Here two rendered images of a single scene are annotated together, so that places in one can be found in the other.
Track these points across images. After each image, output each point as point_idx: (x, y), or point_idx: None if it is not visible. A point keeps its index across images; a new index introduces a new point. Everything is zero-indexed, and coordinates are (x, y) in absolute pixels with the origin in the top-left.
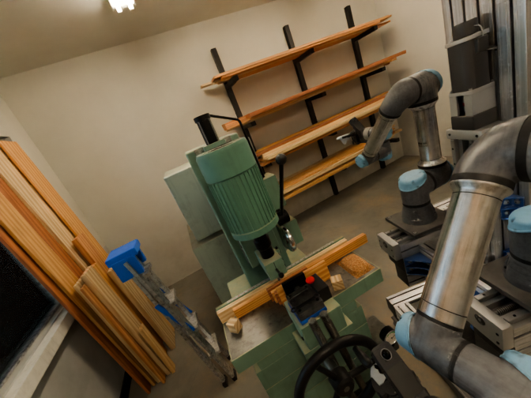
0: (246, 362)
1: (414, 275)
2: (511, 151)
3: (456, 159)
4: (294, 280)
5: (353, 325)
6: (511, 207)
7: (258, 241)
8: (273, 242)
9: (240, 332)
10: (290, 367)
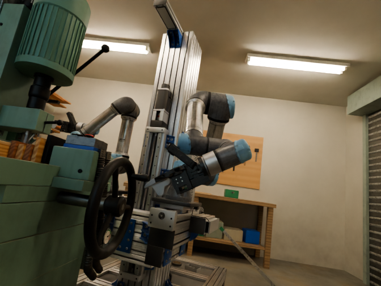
0: (0, 172)
1: None
2: (207, 95)
3: (147, 143)
4: (60, 140)
5: (110, 186)
6: None
7: (43, 86)
8: None
9: None
10: (25, 226)
